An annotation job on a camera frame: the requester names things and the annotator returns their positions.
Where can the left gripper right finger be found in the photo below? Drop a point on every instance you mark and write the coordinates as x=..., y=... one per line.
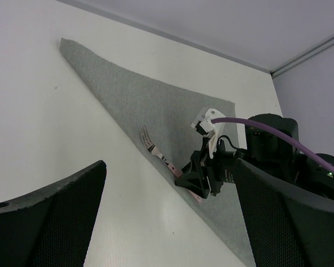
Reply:
x=286, y=225

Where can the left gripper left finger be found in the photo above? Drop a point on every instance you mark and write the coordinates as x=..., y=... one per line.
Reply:
x=52, y=226

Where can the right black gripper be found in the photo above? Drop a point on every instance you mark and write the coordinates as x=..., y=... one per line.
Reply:
x=206, y=176

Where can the grey cloth napkin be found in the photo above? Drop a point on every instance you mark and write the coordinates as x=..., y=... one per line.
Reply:
x=167, y=111

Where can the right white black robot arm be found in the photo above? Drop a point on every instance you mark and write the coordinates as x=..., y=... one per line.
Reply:
x=272, y=146

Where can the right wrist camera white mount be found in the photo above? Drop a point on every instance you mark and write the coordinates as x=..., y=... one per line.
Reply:
x=203, y=125

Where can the right aluminium frame post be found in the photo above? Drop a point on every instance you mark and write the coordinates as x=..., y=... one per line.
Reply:
x=303, y=56

